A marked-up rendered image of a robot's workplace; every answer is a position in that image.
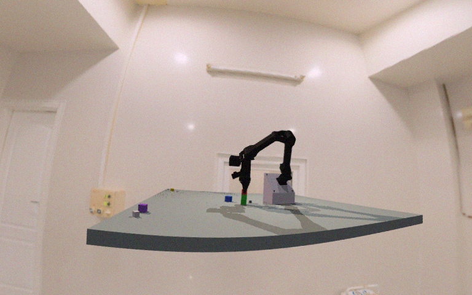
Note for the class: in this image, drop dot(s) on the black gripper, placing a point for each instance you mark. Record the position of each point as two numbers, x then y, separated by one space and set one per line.
246 178

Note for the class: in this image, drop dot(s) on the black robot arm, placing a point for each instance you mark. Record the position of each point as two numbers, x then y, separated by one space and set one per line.
251 151

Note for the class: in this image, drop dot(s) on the purple cube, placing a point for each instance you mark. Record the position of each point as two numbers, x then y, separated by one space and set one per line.
142 208

